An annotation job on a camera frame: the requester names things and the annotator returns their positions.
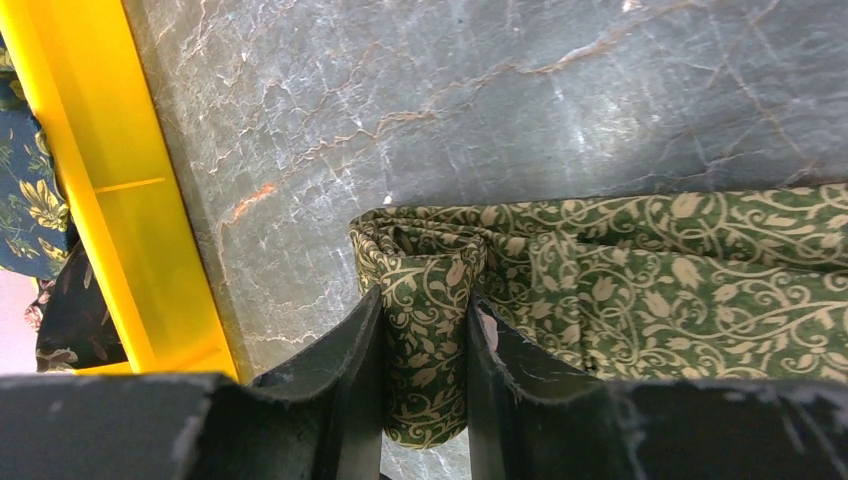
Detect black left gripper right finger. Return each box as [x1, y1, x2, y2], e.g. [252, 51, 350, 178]
[466, 294, 847, 479]

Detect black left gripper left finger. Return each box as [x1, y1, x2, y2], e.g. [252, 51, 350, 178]
[1, 288, 382, 479]

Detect olive green leaf-pattern tie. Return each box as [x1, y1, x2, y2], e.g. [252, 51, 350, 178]
[349, 183, 847, 449]

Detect dark brown-leaf tie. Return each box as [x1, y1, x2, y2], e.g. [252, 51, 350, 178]
[24, 243, 127, 373]

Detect yellow plastic bin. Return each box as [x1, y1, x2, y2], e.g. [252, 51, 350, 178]
[1, 1, 237, 376]

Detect blue yellow-flower tie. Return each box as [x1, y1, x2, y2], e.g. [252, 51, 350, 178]
[1, 44, 79, 279]

